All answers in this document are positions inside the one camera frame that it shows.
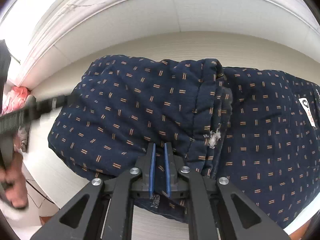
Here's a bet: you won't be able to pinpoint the navy dotted pants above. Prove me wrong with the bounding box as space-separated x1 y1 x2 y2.
48 55 319 228

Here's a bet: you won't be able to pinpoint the red patterned cloth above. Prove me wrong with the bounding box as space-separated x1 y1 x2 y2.
2 86 30 115

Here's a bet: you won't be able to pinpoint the person's left hand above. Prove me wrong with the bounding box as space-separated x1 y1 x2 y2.
1 137 28 208

